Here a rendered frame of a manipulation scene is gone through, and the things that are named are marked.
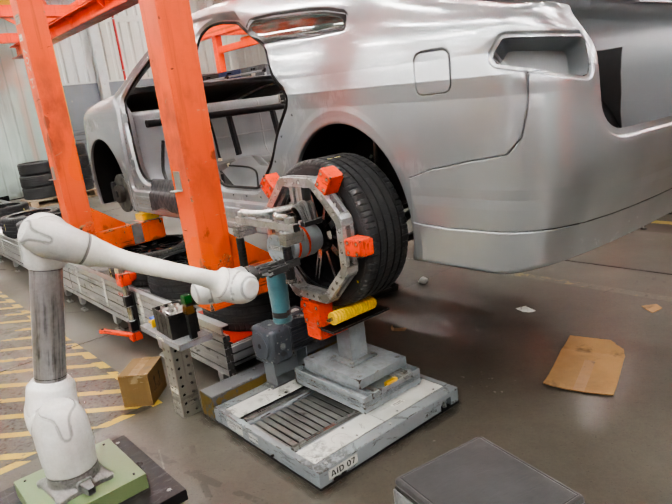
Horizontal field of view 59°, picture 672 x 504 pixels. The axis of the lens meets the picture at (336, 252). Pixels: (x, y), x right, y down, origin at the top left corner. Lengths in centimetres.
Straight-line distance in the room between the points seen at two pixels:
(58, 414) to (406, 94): 161
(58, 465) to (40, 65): 307
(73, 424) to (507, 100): 170
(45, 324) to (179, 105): 112
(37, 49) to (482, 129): 324
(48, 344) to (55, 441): 32
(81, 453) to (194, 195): 123
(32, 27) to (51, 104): 49
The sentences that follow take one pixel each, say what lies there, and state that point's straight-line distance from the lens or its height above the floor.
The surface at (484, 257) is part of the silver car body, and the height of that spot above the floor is 80.
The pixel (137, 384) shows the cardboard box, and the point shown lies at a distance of 331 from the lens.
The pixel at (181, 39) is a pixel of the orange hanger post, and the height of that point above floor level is 174.
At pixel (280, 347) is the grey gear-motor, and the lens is 288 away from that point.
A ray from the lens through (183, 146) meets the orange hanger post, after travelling 274.
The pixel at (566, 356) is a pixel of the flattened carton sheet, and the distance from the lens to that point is 331.
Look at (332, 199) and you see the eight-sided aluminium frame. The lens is 242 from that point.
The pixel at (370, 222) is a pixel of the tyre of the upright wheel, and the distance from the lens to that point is 238.
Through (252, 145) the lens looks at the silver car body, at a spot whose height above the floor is 109.
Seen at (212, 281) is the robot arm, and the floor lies 91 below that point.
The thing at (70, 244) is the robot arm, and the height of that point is 110.
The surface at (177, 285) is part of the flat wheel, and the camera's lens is 385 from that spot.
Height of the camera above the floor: 144
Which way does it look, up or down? 15 degrees down
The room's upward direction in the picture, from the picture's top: 7 degrees counter-clockwise
